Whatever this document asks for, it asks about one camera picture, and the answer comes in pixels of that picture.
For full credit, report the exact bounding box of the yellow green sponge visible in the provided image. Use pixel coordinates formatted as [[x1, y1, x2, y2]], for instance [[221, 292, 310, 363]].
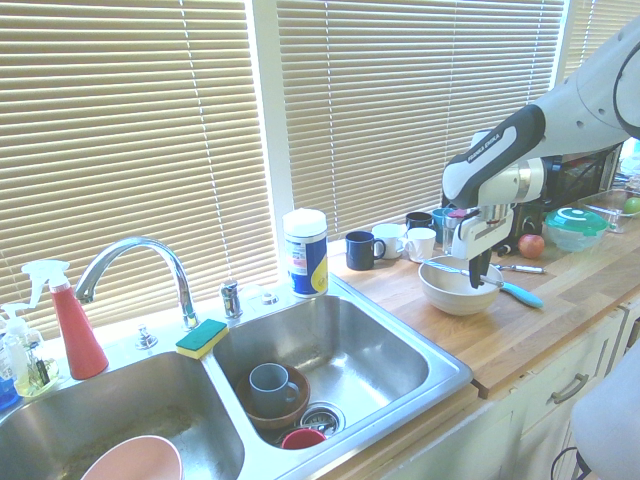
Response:
[[174, 318, 230, 361]]

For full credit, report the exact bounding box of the red mug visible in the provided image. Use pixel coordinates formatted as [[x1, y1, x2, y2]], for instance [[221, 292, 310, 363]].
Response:
[[280, 426, 329, 451]]

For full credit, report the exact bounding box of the chrome side sprayer knob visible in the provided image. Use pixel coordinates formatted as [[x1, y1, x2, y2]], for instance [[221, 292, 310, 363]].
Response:
[[134, 323, 160, 350]]

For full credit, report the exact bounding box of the teal mug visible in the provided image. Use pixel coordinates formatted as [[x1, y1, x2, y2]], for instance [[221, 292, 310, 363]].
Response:
[[430, 207, 454, 245]]

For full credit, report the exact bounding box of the blue white wipes canister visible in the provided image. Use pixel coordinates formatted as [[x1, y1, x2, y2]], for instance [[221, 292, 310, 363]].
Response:
[[282, 207, 331, 300]]

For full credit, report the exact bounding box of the brown wooden bowl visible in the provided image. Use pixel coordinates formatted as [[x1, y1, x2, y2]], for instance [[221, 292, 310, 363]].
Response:
[[235, 364, 313, 432]]

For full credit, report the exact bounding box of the clear pump soap bottle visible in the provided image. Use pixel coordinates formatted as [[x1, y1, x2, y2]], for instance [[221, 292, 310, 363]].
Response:
[[0, 302, 30, 389]]

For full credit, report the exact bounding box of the clear plastic bin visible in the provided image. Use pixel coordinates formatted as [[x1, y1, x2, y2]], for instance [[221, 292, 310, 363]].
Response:
[[578, 186, 640, 235]]

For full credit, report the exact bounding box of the chrome faucet lever handle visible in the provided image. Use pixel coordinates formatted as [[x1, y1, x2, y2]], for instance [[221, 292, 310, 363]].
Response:
[[219, 279, 246, 320]]

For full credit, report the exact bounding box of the black mug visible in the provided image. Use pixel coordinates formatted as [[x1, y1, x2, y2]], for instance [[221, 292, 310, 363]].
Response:
[[404, 211, 436, 233]]

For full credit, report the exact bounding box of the chrome gooseneck faucet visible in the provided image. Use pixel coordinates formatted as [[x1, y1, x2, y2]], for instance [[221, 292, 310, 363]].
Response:
[[74, 235, 202, 333]]

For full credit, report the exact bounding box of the glass jar yellow liquid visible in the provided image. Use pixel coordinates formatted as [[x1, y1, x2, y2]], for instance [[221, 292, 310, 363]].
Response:
[[13, 343, 61, 399]]

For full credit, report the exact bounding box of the wide beige window blind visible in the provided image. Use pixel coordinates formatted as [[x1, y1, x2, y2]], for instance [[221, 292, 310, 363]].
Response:
[[0, 0, 279, 342]]

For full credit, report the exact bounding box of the red spray bottle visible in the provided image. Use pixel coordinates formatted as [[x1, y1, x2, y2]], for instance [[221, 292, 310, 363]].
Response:
[[20, 259, 111, 382]]

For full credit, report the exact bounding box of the white tapered mug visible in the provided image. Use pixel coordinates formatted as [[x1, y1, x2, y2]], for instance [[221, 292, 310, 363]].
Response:
[[400, 227, 438, 265]]

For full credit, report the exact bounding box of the brass drawer handle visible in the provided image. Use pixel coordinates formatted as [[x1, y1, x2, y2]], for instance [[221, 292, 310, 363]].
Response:
[[550, 371, 591, 407]]

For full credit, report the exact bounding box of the cream kitchen cabinet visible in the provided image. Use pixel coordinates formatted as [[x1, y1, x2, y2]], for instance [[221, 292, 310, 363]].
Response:
[[344, 293, 640, 480]]

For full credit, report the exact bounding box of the black cable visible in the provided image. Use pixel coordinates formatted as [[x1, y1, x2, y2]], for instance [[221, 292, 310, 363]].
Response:
[[549, 443, 592, 480]]

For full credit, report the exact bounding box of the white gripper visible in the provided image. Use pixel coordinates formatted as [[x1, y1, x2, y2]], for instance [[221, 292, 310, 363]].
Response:
[[454, 202, 517, 291]]

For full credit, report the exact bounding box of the white round mug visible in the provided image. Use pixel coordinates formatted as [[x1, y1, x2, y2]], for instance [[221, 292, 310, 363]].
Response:
[[371, 222, 409, 261]]

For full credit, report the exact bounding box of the narrow beige window blind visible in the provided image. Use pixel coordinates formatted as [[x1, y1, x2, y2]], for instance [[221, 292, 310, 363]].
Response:
[[564, 0, 640, 82]]

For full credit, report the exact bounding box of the clear drinking glass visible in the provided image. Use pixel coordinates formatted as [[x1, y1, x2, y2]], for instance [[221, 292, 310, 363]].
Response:
[[441, 208, 470, 257]]

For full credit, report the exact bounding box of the cream ceramic bowl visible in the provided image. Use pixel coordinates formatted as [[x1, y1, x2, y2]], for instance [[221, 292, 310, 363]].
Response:
[[417, 255, 505, 317]]

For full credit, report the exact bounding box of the small black appliance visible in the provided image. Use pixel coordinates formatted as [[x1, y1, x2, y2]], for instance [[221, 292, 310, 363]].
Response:
[[499, 198, 547, 254]]

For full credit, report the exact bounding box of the pink plastic bowl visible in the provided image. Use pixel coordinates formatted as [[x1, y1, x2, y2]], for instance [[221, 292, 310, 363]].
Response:
[[79, 434, 184, 480]]

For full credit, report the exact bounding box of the grey ceramic mug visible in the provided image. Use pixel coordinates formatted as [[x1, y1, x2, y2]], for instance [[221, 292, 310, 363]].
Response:
[[248, 363, 302, 419]]

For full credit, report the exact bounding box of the red apple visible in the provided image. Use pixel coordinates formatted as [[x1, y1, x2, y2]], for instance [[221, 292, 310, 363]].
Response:
[[516, 232, 547, 260]]

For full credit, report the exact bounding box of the green-lidded clear salad container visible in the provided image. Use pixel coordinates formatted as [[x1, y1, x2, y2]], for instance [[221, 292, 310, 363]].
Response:
[[543, 205, 618, 253]]

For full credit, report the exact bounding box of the black microwave oven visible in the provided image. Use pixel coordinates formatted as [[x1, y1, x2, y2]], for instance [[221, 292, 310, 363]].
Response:
[[541, 141, 627, 212]]

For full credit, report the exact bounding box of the metal sink drain strainer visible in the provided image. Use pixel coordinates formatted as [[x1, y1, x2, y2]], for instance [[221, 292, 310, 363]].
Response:
[[298, 401, 348, 435]]

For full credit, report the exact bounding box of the navy blue mug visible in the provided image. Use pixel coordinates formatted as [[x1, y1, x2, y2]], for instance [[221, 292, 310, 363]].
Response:
[[344, 230, 388, 272]]

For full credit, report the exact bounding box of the blue-handled knife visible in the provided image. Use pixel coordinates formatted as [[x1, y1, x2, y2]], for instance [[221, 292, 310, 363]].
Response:
[[423, 258, 546, 310]]

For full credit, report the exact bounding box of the blue liquid bottle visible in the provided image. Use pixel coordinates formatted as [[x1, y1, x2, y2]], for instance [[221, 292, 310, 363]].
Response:
[[0, 344, 21, 412]]

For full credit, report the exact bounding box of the silver metal peeler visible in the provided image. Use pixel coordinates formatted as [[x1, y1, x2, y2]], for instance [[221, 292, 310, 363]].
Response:
[[491, 261, 548, 276]]

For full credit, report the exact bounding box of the stainless steel double sink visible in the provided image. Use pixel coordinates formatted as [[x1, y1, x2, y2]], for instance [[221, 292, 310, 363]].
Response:
[[0, 286, 474, 480]]

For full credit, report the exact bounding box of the medium beige window blind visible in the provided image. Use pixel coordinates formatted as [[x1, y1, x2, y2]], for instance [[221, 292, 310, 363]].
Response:
[[274, 0, 567, 242]]

